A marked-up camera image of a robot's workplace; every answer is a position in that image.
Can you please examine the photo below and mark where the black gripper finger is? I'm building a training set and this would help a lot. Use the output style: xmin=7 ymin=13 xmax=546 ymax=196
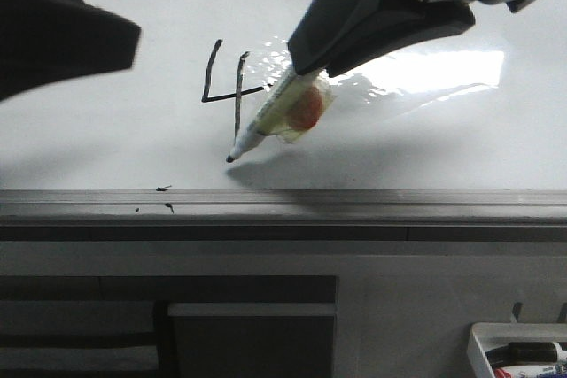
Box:
xmin=288 ymin=0 xmax=380 ymax=75
xmin=1 ymin=0 xmax=141 ymax=100

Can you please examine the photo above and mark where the taped black whiteboard marker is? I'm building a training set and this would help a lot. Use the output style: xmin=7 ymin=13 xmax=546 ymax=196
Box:
xmin=227 ymin=67 xmax=334 ymax=163

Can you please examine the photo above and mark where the white whiteboard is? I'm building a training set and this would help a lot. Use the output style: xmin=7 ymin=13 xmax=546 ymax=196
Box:
xmin=1 ymin=0 xmax=566 ymax=190

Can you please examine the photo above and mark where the grey aluminium whiteboard tray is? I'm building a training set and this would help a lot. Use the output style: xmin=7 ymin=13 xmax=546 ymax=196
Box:
xmin=1 ymin=189 xmax=566 ymax=242

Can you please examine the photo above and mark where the red capped whiteboard marker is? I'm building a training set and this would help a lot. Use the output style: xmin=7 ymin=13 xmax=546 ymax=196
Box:
xmin=493 ymin=364 xmax=566 ymax=378

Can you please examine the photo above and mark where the dark cabinet with shelves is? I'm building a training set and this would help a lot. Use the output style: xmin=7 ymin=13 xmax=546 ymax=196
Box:
xmin=1 ymin=275 xmax=338 ymax=377

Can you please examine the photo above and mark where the white plastic marker tray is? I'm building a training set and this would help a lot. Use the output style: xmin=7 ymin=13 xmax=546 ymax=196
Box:
xmin=467 ymin=323 xmax=566 ymax=377

